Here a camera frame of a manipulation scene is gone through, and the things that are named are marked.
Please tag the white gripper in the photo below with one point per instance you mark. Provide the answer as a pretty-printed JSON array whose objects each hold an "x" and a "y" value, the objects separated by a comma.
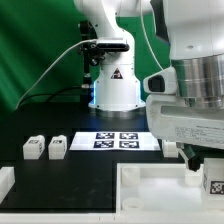
[{"x": 170, "y": 119}]

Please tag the white square table top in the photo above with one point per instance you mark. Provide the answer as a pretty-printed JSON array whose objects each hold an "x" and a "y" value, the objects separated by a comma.
[{"x": 161, "y": 188}]

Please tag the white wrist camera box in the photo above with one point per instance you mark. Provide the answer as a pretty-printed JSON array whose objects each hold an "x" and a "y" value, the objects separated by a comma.
[{"x": 161, "y": 83}]

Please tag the white left obstacle block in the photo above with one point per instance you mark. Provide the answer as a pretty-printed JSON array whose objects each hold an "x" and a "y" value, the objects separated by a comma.
[{"x": 7, "y": 180}]

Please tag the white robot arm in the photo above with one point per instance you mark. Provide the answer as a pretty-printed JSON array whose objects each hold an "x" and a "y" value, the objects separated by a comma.
[{"x": 163, "y": 57}]

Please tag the black camera on stand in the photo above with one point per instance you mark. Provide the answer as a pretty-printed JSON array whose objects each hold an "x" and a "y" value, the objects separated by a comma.
[{"x": 91, "y": 55}]

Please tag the white sheet with markers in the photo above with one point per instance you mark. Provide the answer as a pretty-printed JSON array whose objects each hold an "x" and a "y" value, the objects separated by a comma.
[{"x": 110, "y": 140}]

